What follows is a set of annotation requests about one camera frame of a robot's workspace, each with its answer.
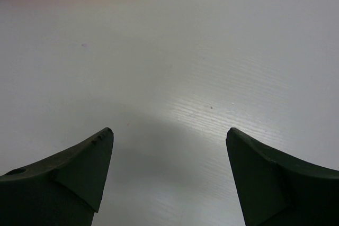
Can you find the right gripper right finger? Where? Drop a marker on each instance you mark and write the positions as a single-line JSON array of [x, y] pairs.
[[275, 188]]

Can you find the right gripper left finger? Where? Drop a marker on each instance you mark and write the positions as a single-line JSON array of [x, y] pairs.
[[63, 189]]

